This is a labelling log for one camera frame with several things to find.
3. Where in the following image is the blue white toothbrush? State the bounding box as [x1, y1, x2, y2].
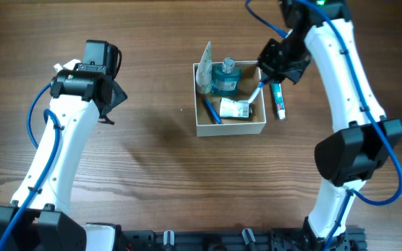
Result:
[247, 82, 265, 104]

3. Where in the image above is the blue white toothpaste tube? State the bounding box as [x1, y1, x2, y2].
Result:
[270, 82, 285, 120]

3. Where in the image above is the blue mouthwash bottle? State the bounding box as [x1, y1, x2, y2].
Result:
[211, 57, 241, 96]

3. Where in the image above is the green white soap pack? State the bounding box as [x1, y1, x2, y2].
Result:
[219, 98, 252, 119]

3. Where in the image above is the white leaf-print tube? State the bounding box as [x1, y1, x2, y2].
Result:
[195, 41, 212, 94]

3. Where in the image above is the blue disposable razor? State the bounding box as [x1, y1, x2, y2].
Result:
[204, 98, 223, 124]

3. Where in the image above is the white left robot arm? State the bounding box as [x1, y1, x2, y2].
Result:
[0, 40, 128, 250]

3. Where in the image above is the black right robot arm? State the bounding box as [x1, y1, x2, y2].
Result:
[258, 0, 402, 250]

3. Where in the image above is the white open box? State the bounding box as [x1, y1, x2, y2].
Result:
[194, 61, 267, 137]

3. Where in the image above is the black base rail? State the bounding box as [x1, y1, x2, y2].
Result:
[85, 222, 368, 251]

